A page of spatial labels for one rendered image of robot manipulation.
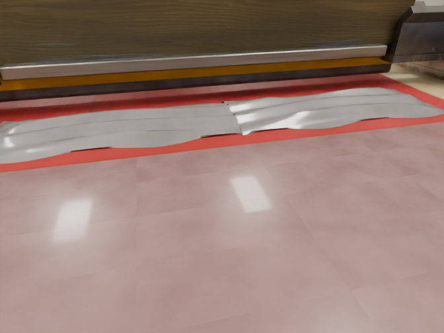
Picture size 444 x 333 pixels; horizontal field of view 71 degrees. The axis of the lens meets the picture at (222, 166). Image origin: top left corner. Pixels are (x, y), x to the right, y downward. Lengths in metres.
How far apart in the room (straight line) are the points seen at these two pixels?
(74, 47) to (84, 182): 0.14
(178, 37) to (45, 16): 0.10
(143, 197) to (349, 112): 0.18
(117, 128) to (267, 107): 0.12
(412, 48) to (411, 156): 0.18
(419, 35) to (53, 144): 0.34
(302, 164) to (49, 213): 0.14
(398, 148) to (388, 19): 0.17
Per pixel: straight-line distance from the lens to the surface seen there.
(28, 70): 0.30
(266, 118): 0.25
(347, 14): 0.35
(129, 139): 0.22
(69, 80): 0.32
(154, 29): 0.29
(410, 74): 0.44
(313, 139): 0.23
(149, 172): 0.19
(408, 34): 0.38
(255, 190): 0.17
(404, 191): 0.19
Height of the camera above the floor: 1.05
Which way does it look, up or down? 31 degrees down
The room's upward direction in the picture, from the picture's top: 1 degrees counter-clockwise
